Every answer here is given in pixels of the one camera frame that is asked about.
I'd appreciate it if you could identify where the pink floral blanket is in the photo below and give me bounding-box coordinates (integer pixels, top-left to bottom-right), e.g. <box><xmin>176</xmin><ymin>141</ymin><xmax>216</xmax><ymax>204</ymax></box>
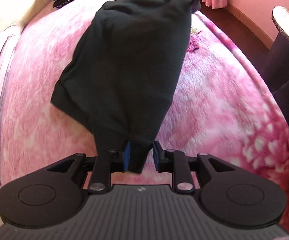
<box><xmin>0</xmin><ymin>0</ymin><xmax>289</xmax><ymax>233</ymax></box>

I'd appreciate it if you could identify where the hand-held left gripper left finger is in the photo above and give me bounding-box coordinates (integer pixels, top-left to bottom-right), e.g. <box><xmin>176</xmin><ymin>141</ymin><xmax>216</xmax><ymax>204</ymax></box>
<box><xmin>47</xmin><ymin>141</ymin><xmax>131</xmax><ymax>193</ymax></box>

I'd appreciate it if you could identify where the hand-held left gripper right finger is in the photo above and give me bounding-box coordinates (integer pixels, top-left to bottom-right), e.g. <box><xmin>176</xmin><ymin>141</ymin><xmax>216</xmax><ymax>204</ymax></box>
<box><xmin>153</xmin><ymin>141</ymin><xmax>237</xmax><ymax>193</ymax></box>

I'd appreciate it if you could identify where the black garment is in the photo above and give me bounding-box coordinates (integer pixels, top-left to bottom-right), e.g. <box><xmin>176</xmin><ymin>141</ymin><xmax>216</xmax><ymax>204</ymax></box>
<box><xmin>50</xmin><ymin>0</ymin><xmax>201</xmax><ymax>174</ymax></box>

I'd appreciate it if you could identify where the round side table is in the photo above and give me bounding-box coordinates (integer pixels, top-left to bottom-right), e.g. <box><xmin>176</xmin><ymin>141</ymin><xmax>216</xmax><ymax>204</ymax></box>
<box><xmin>263</xmin><ymin>6</ymin><xmax>289</xmax><ymax>93</ymax></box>

